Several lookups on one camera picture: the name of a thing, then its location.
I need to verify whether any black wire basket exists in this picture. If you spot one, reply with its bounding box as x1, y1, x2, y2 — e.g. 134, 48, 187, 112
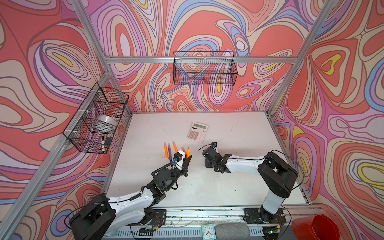
64, 83, 129, 155
173, 50, 238, 86

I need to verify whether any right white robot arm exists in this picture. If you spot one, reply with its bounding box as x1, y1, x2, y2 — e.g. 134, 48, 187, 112
202, 146, 299, 224

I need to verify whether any red bucket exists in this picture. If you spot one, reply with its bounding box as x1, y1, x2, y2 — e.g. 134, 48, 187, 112
292, 215, 341, 240

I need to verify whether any black wire basket back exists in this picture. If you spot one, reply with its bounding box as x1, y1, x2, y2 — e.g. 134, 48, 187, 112
173, 50, 238, 86

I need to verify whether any small white clock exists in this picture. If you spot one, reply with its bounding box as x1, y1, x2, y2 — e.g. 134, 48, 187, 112
202, 224, 217, 240

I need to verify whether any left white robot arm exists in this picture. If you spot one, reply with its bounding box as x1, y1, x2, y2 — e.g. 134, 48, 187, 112
68, 151, 192, 240

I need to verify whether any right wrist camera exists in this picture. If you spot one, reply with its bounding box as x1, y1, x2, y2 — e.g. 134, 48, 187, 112
211, 142, 218, 151

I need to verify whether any black wire basket left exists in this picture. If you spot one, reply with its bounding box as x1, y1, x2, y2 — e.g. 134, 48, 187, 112
64, 83, 129, 155

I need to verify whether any pink calculator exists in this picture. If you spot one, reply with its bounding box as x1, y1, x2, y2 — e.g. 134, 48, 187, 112
187, 122, 208, 143

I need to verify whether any black marker in basket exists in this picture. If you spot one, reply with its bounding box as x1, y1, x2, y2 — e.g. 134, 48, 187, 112
101, 136, 106, 154

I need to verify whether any purple pen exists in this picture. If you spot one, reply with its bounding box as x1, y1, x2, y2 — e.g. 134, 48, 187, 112
167, 143, 172, 161

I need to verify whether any silver tape roll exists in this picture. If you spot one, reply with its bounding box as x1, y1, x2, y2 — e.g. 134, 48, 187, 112
91, 115, 118, 134

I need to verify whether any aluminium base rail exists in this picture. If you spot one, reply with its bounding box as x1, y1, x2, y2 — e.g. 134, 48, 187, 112
102, 205, 325, 240

